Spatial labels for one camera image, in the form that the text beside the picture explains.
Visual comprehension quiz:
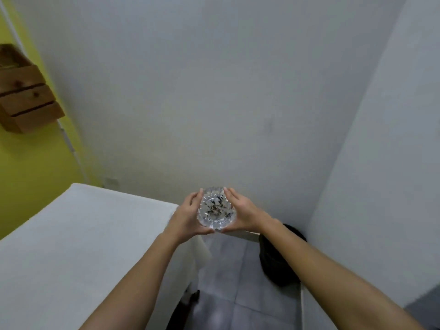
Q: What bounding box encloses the person's right hand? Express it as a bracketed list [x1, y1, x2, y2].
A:
[220, 187, 275, 235]

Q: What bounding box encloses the person's left hand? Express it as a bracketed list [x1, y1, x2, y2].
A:
[164, 188, 214, 245]

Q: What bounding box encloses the clear cut-glass ashtray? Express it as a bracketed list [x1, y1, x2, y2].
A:
[197, 187, 238, 231]

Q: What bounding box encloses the person's right forearm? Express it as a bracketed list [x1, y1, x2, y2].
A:
[260, 219, 425, 330]

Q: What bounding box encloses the person's left forearm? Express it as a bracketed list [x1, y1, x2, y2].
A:
[80, 231, 181, 330]

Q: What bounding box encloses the ash and cigarette debris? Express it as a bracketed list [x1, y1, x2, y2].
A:
[203, 194, 231, 219]

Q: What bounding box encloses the black trash bin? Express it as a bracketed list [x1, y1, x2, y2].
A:
[258, 224, 307, 286]

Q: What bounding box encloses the white tablecloth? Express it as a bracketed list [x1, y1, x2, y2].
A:
[0, 183, 212, 330]

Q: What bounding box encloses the wooden wall shelf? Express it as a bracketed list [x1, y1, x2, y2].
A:
[0, 44, 66, 134]

